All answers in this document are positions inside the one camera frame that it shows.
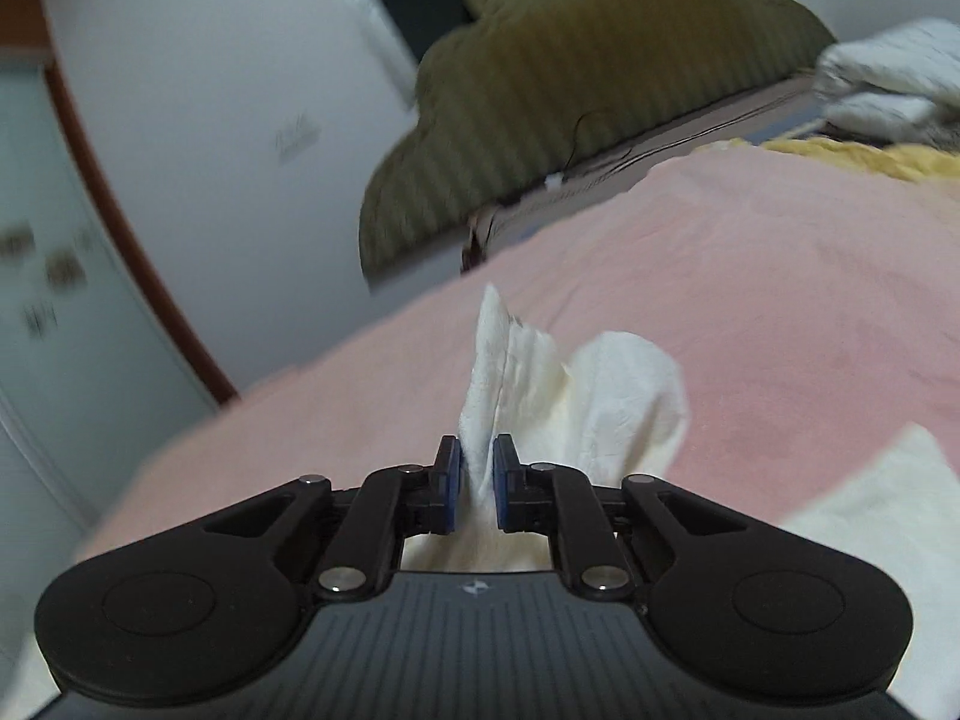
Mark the white folded bedding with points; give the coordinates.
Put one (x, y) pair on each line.
(885, 75)

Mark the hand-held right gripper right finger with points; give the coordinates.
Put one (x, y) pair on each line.
(504, 484)

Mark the white towel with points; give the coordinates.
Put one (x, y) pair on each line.
(615, 405)

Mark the yellow blanket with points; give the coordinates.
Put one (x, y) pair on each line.
(862, 156)

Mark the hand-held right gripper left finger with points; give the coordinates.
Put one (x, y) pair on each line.
(448, 481)

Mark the brown wooden door frame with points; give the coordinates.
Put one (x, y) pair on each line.
(120, 240)

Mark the pink floral blanket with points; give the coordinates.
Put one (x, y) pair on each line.
(750, 277)

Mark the pale blue door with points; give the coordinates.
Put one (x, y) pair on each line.
(67, 330)

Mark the olive quilted headboard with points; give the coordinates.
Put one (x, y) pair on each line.
(562, 52)

